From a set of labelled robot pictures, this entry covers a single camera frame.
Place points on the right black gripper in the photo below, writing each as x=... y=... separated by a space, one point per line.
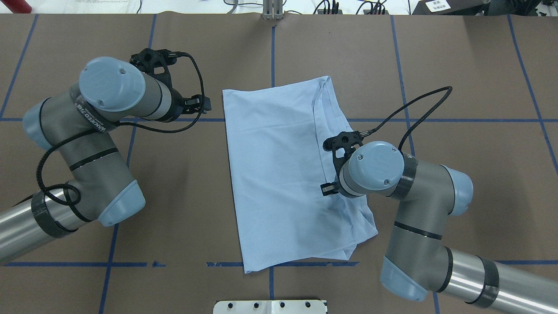
x=328 y=188

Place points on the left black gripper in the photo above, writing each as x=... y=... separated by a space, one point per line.
x=175 y=106

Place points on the light blue t-shirt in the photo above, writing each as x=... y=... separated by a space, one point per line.
x=278 y=164

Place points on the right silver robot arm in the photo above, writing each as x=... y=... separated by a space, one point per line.
x=416 y=262

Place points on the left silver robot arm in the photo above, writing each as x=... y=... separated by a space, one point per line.
x=82 y=177

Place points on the red cylinder bottle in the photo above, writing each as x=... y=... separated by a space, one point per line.
x=17 y=6

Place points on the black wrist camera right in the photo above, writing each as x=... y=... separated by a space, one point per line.
x=330 y=188

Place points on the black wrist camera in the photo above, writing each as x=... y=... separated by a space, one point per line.
x=330 y=188
x=196 y=104

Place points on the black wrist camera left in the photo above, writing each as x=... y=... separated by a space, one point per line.
x=196 y=104

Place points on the aluminium frame post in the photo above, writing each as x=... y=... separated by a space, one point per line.
x=272 y=9

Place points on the white metal mount base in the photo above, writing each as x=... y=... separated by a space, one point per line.
x=271 y=307

